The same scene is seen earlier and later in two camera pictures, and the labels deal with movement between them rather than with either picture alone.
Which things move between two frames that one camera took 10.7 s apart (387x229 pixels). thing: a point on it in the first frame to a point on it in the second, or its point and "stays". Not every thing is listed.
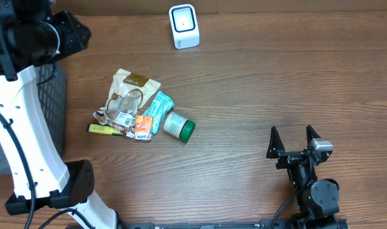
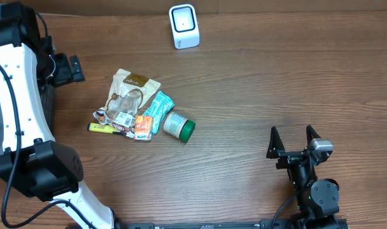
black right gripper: [277, 150] stays
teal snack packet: [160, 106] stays
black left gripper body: [72, 37] to [64, 74]
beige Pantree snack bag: [129, 94] stays
